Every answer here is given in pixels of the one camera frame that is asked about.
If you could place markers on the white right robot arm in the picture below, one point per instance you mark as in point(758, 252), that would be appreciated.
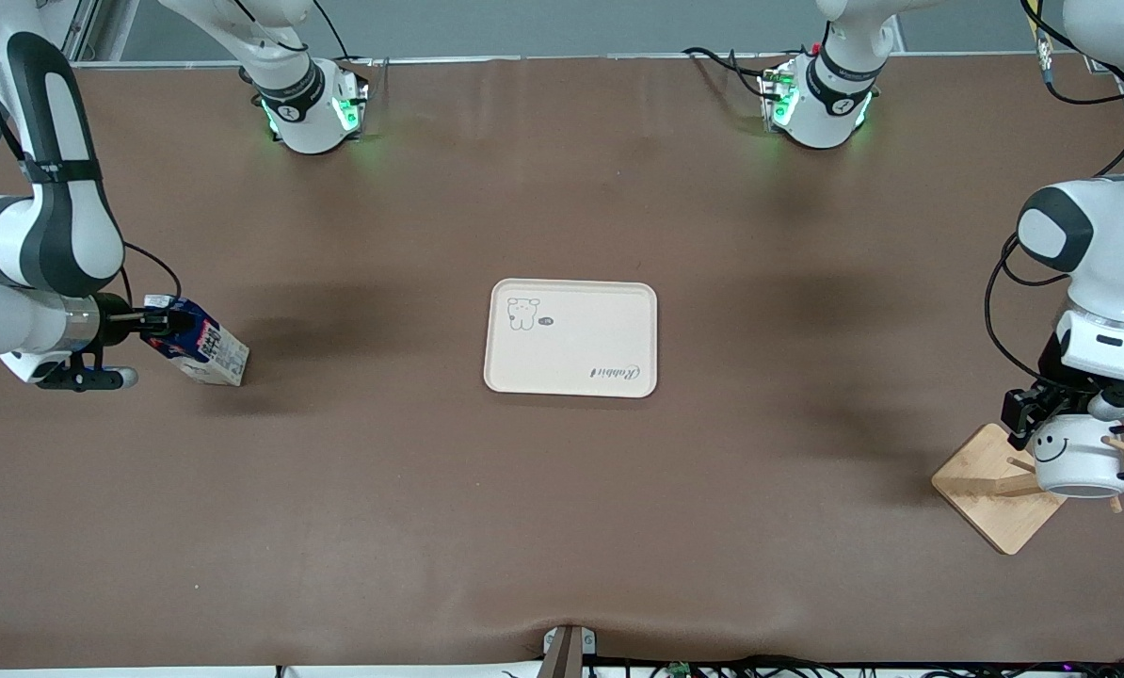
point(54, 235)

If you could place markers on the white smiley face cup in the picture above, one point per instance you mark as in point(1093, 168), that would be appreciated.
point(1080, 461)

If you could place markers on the cream rabbit print tray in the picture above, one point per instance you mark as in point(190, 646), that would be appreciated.
point(571, 348)

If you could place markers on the blue white milk carton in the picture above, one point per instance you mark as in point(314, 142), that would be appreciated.
point(218, 358)

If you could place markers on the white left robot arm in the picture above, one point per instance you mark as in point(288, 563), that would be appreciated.
point(1108, 245)

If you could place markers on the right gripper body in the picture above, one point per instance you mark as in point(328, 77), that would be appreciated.
point(112, 317)

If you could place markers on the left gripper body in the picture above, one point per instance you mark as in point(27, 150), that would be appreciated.
point(1051, 362)

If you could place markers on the aluminium frame profile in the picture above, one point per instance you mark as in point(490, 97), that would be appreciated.
point(87, 33)

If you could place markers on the metal table edge bracket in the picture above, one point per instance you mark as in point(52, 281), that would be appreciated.
point(562, 654)

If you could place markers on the wooden cup holder stand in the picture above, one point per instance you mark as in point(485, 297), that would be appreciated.
point(995, 508)

